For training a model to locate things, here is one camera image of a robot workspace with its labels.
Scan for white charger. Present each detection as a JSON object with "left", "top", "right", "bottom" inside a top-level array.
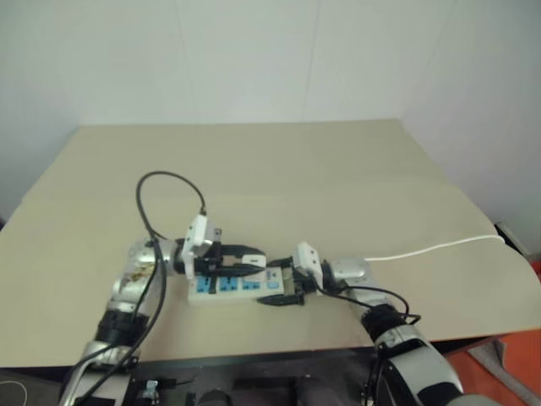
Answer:
[{"left": 241, "top": 251, "right": 268, "bottom": 269}]

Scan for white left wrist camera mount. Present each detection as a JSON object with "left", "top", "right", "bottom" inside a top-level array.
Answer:
[{"left": 180, "top": 214, "right": 215, "bottom": 280}]

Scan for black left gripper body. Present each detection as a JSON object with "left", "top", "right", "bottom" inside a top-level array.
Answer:
[{"left": 194, "top": 228, "right": 229, "bottom": 283}]

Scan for thin white wire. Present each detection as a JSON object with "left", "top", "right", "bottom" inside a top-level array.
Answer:
[{"left": 0, "top": 379, "right": 29, "bottom": 406}]

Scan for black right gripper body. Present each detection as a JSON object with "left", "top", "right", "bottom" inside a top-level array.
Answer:
[{"left": 288, "top": 262, "right": 323, "bottom": 298}]

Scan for grey cloth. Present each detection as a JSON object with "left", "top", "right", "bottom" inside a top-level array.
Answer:
[{"left": 464, "top": 337, "right": 509, "bottom": 374}]

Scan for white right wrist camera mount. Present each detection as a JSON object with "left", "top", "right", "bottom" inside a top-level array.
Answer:
[{"left": 291, "top": 241, "right": 325, "bottom": 288}]

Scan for white power strip cord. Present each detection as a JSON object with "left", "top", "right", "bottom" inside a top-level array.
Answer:
[{"left": 363, "top": 234, "right": 505, "bottom": 261}]

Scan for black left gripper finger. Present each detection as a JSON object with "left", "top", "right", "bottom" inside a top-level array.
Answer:
[
  {"left": 222, "top": 243, "right": 266, "bottom": 260},
  {"left": 221, "top": 262, "right": 265, "bottom": 278}
]

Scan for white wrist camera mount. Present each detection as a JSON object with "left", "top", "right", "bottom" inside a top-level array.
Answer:
[
  {"left": 180, "top": 214, "right": 215, "bottom": 280},
  {"left": 291, "top": 241, "right": 325, "bottom": 288}
]

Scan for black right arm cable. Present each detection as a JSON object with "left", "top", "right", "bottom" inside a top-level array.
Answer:
[{"left": 315, "top": 280, "right": 423, "bottom": 327}]

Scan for white power strip blue sockets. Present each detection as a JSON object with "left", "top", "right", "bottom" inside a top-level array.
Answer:
[{"left": 187, "top": 265, "right": 295, "bottom": 306}]

